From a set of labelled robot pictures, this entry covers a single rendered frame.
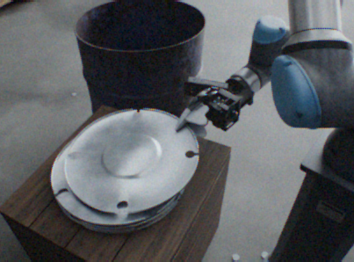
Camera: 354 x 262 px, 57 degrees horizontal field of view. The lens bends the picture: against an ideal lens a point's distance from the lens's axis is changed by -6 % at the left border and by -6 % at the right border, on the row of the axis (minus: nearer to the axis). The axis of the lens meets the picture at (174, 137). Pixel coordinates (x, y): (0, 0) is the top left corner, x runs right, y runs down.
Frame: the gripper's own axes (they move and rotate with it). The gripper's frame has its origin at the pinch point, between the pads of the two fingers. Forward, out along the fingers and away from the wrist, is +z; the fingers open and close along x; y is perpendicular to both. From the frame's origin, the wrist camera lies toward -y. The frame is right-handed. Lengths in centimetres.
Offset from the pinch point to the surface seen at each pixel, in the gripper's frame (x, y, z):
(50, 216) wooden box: 2.9, -3.9, 33.4
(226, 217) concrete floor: 42.1, 9.2, -9.4
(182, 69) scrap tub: 4.3, -18.7, -20.9
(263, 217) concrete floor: 42.9, 18.2, -17.8
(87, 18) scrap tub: -3, -58, -15
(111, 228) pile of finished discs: 1.2, 8.3, 26.4
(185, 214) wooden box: 4.8, 14.8, 13.2
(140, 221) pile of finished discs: 1.4, 11.0, 21.5
